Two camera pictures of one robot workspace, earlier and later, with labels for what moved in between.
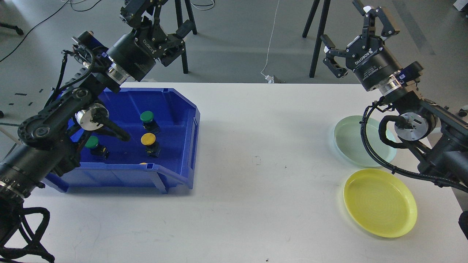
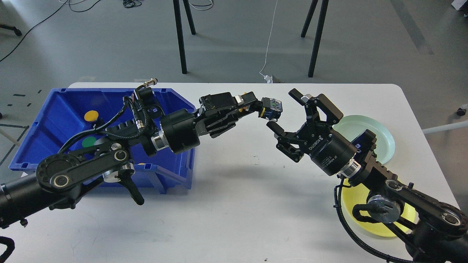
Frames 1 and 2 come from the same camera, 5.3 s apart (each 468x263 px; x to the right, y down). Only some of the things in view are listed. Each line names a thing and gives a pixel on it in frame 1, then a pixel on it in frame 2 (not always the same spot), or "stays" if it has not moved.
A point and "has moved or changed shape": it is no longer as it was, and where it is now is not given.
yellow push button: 149,139 has moved or changed shape
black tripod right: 320,31 stays
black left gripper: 135,54 → 181,129
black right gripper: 373,64 → 330,151
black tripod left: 178,4 stays
